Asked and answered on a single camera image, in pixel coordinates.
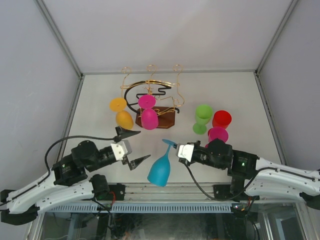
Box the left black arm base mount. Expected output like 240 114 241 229
106 183 126 201

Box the grey slotted cable duct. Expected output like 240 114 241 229
48 202 232 214

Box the left black camera cable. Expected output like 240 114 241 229
44 135 118 176

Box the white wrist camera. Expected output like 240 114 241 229
110 139 133 161
176 148 194 162

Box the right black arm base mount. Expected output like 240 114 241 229
213 184 233 200

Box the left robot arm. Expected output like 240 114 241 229
0 126 149 226

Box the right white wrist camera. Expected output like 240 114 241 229
176 148 194 162

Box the pink plastic wine glass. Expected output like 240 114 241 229
207 126 229 143
138 94 159 130

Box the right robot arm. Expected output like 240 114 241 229
173 138 320 210

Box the gold wire wine glass rack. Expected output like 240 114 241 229
120 64 185 130

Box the right black camera cable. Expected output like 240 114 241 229
186 162 320 202

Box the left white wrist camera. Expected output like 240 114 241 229
110 139 133 161

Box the red plastic wine glass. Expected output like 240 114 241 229
212 110 232 129

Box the green plastic wine glass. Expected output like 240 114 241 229
192 104 213 135

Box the orange plastic wine glass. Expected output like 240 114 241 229
109 97 134 130

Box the black camera cable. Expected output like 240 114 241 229
44 135 118 176
186 162 320 202

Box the blue plastic wine glass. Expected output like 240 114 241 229
147 139 177 187

